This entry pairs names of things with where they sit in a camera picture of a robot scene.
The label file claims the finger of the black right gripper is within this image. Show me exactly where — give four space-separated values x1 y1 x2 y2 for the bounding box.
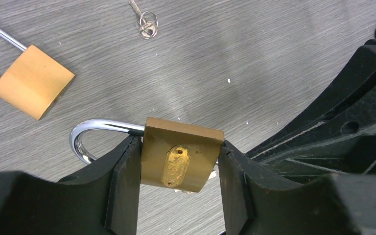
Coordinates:
246 39 376 159
253 85 376 184

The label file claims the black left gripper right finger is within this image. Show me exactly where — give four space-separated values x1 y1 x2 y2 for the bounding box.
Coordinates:
218 141 376 235

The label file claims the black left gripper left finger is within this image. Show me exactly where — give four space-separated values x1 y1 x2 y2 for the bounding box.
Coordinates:
0 136 141 235

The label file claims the brass padlock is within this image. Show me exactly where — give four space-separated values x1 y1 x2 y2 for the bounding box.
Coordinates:
70 117 225 189
0 29 75 120

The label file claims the silver key bunch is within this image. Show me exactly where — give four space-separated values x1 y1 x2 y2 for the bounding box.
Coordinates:
174 160 219 194

